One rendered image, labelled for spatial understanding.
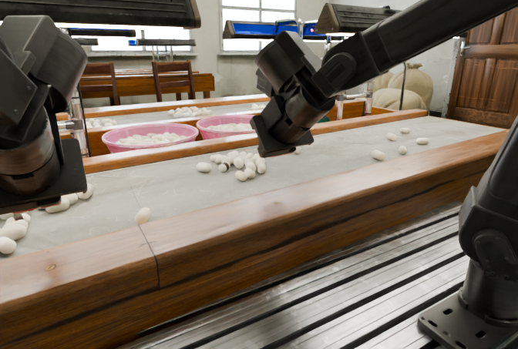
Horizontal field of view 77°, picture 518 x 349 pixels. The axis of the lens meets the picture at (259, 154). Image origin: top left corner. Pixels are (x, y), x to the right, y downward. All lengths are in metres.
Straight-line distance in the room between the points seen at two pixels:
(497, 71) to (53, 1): 4.98
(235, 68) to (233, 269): 5.87
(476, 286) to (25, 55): 0.54
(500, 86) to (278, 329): 4.91
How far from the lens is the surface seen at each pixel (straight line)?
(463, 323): 0.52
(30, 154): 0.33
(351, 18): 0.94
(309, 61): 0.46
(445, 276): 0.60
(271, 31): 1.46
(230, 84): 6.24
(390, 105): 3.65
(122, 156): 0.82
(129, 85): 3.40
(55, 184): 0.41
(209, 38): 6.08
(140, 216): 0.54
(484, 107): 5.28
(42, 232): 0.60
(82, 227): 0.58
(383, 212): 0.67
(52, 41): 0.36
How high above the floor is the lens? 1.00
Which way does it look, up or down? 18 degrees down
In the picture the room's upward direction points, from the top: straight up
